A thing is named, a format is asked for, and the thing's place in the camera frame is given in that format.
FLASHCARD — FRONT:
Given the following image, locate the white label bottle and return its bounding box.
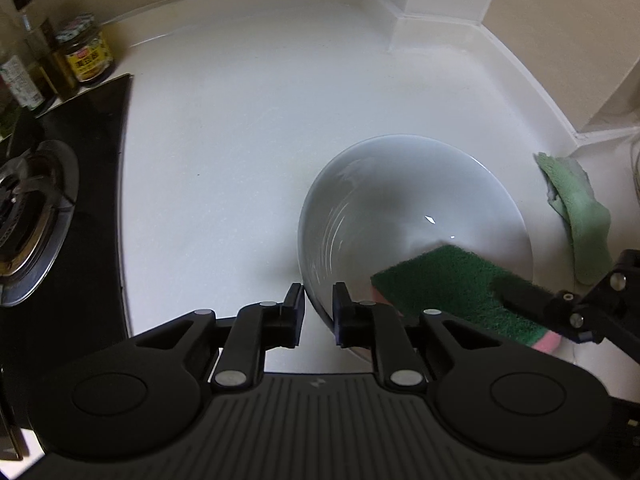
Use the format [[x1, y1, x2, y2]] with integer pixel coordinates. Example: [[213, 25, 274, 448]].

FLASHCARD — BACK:
[[0, 40, 47, 112]]

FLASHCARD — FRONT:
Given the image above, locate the dark oil bottle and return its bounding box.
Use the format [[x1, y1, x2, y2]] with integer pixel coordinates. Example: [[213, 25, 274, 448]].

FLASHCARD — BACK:
[[12, 0, 80, 101]]

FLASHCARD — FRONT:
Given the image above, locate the yellow label sauce jar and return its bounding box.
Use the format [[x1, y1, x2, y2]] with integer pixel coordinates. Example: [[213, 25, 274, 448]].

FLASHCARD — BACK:
[[55, 13, 115, 84]]

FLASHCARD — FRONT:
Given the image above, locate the white ceramic bowl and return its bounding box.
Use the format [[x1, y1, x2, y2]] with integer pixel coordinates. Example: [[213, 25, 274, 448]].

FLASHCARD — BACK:
[[298, 134, 535, 367]]

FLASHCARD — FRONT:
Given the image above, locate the black gas stove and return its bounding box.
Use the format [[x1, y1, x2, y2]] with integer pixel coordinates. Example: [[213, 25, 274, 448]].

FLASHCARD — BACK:
[[0, 73, 135, 431]]

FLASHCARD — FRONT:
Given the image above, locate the green dish cloth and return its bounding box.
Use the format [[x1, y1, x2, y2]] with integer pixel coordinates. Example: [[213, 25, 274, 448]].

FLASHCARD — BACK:
[[535, 152, 614, 286]]

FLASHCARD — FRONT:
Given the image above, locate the steel stove burner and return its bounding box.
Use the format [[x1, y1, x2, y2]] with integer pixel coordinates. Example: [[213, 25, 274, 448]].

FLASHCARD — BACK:
[[0, 140, 80, 308]]

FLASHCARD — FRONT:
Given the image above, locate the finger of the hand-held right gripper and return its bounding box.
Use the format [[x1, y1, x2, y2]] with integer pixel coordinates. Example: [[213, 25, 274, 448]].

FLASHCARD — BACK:
[[492, 249, 640, 356]]

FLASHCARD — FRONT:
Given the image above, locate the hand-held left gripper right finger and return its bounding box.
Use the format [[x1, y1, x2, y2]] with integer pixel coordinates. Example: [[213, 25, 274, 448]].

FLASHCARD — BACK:
[[332, 282, 501, 390]]

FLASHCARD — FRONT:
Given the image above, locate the green and pink scrub sponge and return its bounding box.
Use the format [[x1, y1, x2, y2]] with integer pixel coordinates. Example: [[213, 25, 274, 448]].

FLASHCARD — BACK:
[[370, 244, 563, 354]]

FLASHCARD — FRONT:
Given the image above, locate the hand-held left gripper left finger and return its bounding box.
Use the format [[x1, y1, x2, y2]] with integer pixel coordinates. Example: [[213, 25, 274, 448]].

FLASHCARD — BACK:
[[136, 283, 306, 389]]

